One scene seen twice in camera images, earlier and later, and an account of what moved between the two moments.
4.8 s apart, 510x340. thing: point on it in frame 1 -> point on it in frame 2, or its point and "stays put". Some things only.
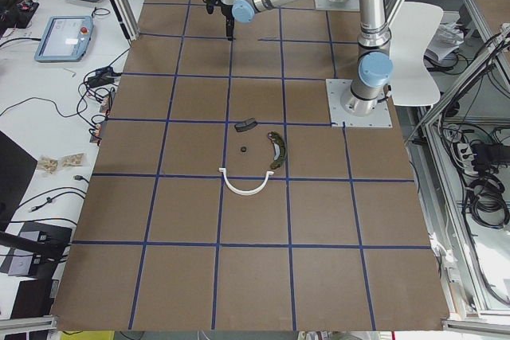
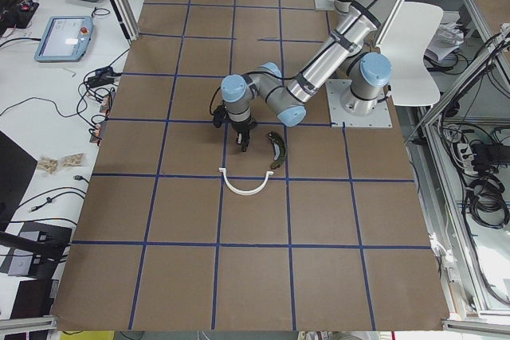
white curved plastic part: [244, 193] stays put
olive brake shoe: [279, 149] stays put
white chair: [414, 25] stays put
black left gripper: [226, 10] -> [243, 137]
